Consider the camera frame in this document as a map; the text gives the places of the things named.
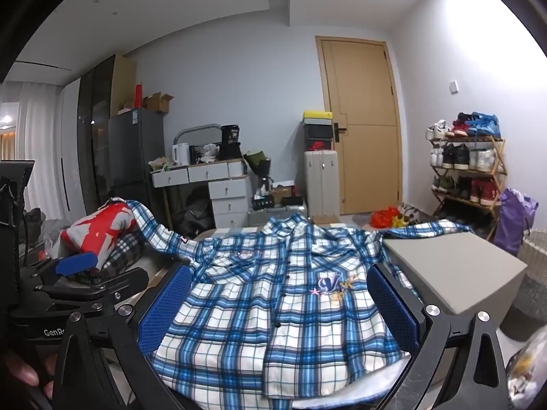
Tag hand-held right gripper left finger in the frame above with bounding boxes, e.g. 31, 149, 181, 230
53, 262, 195, 410

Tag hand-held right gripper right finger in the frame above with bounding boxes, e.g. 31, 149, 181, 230
366, 262, 510, 410

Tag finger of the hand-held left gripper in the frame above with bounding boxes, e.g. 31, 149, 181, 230
33, 267, 150, 308
19, 252, 100, 293

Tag blue plaid shirt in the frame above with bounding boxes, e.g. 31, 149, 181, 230
109, 199, 475, 410

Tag person's left hand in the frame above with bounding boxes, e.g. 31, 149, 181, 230
0, 346, 54, 399

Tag dark plaid folded garment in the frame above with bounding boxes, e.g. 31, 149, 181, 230
100, 231, 149, 281

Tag red and white folded garment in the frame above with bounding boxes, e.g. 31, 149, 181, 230
60, 203, 138, 262

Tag grey box table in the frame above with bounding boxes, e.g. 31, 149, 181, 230
382, 230, 529, 330

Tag bed with checked sheet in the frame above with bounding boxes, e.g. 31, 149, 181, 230
55, 222, 417, 410

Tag orange bag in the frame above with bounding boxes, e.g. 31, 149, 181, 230
369, 206, 403, 229

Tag white curtain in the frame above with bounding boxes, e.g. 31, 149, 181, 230
0, 80, 83, 223

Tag grey refrigerator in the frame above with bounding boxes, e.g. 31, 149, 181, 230
107, 108, 168, 223

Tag white desk with drawers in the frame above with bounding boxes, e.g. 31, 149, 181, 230
150, 158, 254, 230

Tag dark glass wardrobe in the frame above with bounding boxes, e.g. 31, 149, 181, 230
76, 54, 138, 217

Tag grey round basket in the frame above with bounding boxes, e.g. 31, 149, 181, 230
499, 230, 547, 343

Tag silver suitcase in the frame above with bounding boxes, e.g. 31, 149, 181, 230
248, 204, 309, 228

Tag white suitcase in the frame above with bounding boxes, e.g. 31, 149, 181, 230
304, 149, 341, 219

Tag purple bag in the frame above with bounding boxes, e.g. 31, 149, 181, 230
493, 187, 539, 258

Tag white kettle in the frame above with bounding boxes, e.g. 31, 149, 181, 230
172, 142, 191, 167

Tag clear plastic bag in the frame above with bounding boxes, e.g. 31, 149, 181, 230
504, 332, 547, 410

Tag wooden shoe rack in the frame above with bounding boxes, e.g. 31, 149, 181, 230
429, 134, 508, 241

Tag bouquet in black wrap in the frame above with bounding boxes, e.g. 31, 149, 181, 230
243, 150, 272, 177

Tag arched mirror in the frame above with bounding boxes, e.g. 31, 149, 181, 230
173, 123, 223, 164

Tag black paper bag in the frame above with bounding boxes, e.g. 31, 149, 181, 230
219, 124, 244, 159

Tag open cardboard box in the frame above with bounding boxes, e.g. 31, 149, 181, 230
143, 92, 175, 114

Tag rows of shoes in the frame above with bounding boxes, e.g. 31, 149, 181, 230
425, 111, 503, 208

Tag wooden door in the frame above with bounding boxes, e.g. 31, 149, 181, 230
315, 35, 404, 217

